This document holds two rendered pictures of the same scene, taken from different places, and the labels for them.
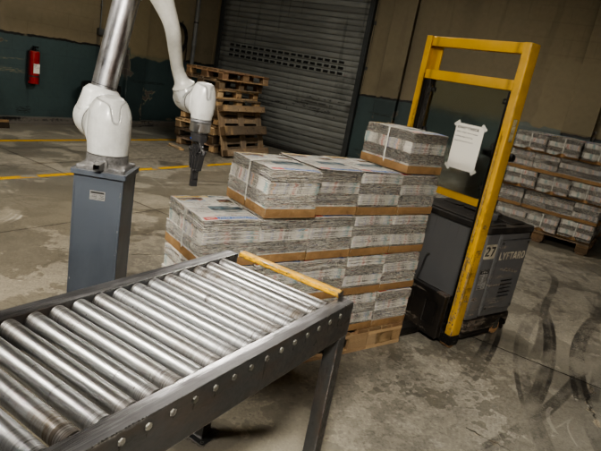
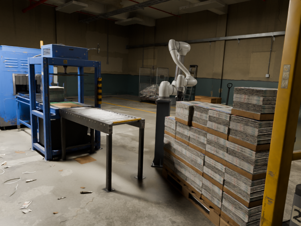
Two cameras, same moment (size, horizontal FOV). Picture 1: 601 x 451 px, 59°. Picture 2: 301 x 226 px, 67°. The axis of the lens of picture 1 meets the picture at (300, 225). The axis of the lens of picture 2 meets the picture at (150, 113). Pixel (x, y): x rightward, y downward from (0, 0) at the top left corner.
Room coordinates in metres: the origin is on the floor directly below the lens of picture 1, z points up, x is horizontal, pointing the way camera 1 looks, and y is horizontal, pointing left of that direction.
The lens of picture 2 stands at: (2.70, -2.48, 1.36)
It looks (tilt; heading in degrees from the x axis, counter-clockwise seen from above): 10 degrees down; 104
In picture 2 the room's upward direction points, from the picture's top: 2 degrees clockwise
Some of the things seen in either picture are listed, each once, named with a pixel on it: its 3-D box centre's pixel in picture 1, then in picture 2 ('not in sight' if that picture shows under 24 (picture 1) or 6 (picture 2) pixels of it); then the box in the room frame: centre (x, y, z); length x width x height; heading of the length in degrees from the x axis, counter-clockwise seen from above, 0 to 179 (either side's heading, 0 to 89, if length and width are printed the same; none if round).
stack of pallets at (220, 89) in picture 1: (221, 109); not in sight; (9.29, 1.69, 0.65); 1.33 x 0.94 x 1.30; 153
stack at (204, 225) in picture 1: (277, 280); (200, 160); (2.66, 0.06, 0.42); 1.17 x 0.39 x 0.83; 129
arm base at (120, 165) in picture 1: (105, 160); (162, 97); (2.03, 0.79, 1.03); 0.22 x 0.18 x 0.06; 5
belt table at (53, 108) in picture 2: not in sight; (66, 107); (0.33, 0.88, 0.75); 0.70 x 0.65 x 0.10; 149
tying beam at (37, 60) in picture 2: not in sight; (65, 62); (0.33, 0.88, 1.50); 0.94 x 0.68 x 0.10; 59
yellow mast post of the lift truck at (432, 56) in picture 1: (405, 171); not in sight; (3.64, -0.64, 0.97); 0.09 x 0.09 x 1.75; 39
